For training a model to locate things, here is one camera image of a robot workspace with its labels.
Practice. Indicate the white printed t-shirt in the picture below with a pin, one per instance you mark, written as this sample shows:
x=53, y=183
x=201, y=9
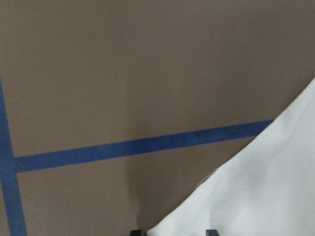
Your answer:
x=267, y=189

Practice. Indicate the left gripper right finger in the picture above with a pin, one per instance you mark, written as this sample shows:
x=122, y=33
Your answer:
x=212, y=233

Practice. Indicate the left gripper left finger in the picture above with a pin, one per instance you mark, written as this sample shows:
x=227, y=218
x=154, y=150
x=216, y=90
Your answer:
x=135, y=233

